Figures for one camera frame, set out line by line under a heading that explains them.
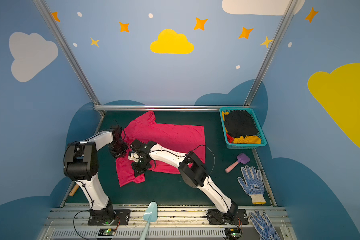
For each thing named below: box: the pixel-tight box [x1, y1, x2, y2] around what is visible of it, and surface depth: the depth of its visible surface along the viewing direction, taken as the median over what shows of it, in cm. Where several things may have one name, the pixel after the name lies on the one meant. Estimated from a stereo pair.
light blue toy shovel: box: [139, 201, 158, 240], surface depth 76 cm
